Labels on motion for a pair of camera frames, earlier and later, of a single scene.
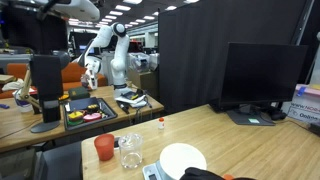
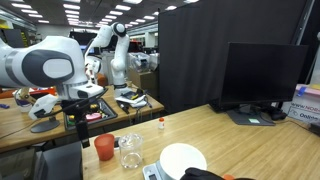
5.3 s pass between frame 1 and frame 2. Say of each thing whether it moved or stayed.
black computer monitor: stayed
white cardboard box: stayed
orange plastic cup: stayed
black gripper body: moved
